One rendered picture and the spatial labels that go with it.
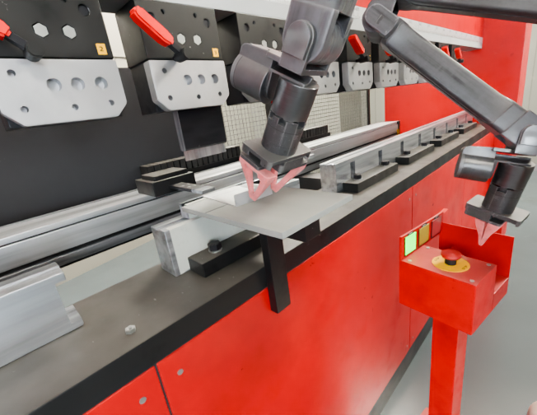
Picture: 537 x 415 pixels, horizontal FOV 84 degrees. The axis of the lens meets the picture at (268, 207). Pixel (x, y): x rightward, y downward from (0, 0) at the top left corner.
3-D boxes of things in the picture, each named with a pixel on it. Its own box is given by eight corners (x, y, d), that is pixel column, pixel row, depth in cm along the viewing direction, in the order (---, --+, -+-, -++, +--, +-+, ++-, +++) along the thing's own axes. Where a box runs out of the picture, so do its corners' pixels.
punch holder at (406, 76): (403, 84, 114) (403, 36, 109) (382, 87, 120) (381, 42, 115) (417, 82, 123) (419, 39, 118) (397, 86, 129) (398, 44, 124)
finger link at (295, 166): (241, 187, 53) (254, 141, 48) (269, 177, 58) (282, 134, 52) (268, 209, 50) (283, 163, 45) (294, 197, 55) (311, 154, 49)
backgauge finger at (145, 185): (186, 205, 63) (181, 182, 62) (137, 193, 81) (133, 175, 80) (231, 189, 71) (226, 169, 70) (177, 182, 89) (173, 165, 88)
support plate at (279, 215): (282, 240, 39) (282, 233, 39) (182, 212, 57) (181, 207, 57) (352, 199, 51) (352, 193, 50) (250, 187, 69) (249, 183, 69)
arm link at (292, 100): (310, 83, 37) (329, 79, 41) (266, 62, 39) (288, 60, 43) (292, 132, 41) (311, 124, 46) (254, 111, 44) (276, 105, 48)
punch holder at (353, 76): (349, 90, 88) (346, 27, 83) (325, 94, 94) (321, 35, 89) (373, 88, 98) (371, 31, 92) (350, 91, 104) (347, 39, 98)
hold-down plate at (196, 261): (205, 278, 55) (202, 264, 54) (189, 270, 59) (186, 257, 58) (305, 222, 74) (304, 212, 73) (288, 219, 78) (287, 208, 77)
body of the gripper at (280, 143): (239, 151, 46) (249, 106, 42) (282, 141, 53) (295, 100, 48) (267, 174, 44) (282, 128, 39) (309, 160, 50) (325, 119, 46)
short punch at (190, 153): (188, 161, 58) (177, 110, 55) (183, 160, 59) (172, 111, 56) (228, 151, 64) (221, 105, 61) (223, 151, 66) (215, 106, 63)
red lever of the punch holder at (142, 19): (138, 0, 41) (194, 52, 48) (127, 10, 44) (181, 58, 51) (133, 11, 41) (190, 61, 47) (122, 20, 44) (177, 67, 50)
